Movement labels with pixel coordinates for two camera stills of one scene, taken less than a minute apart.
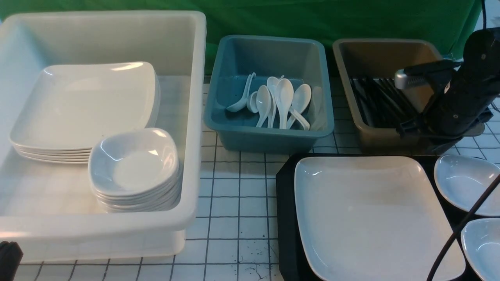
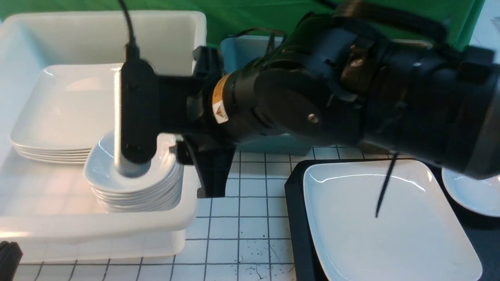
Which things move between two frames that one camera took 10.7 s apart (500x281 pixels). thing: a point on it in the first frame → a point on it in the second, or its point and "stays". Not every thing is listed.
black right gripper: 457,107 → 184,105
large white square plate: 371,218 stays
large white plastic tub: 47,209 stays
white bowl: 463,180 stays
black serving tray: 294,264 → 484,231
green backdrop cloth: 448,22 stays
